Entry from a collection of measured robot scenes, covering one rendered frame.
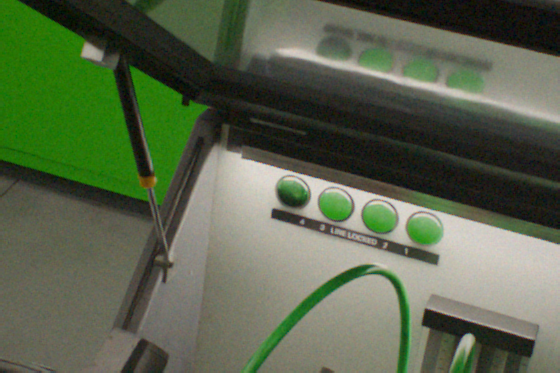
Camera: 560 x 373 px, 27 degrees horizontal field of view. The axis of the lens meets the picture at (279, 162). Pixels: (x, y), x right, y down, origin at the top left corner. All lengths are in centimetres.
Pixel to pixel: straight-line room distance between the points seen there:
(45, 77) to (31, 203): 46
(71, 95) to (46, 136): 20
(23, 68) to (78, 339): 109
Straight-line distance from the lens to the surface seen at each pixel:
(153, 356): 120
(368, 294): 161
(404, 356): 153
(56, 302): 380
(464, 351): 132
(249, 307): 168
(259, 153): 153
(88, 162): 427
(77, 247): 409
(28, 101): 429
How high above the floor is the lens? 210
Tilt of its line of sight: 26 degrees down
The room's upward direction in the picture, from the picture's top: 8 degrees clockwise
